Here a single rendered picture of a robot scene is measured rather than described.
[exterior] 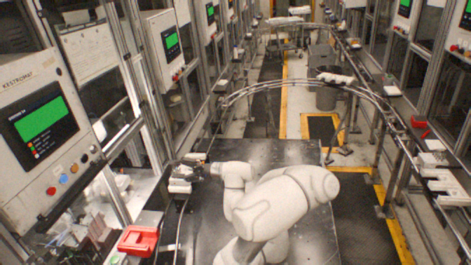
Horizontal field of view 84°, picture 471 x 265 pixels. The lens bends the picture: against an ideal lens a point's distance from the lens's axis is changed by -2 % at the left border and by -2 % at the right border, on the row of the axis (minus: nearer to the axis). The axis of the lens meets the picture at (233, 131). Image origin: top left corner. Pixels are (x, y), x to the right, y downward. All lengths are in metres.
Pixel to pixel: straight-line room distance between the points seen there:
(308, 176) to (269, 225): 0.18
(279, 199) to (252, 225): 0.10
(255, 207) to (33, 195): 0.70
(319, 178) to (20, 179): 0.88
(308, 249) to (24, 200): 1.28
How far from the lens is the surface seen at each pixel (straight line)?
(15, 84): 1.01
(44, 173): 1.08
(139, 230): 1.45
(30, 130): 1.01
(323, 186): 0.79
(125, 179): 1.67
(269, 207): 0.73
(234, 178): 1.30
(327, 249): 1.62
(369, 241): 2.57
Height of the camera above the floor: 1.99
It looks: 31 degrees down
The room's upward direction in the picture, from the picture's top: 7 degrees counter-clockwise
